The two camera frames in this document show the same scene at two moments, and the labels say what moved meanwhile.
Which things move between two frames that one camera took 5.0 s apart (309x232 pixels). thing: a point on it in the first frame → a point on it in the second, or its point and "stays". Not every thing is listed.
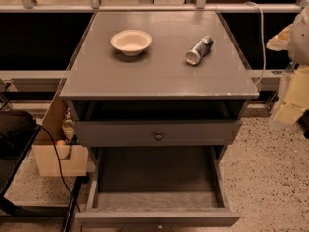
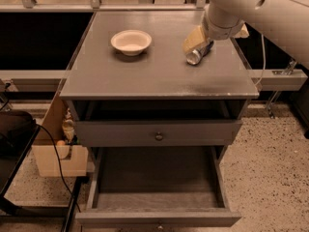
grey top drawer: (156, 132) stays
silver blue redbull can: (199, 49) stays
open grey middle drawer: (157, 187) stays
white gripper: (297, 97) → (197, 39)
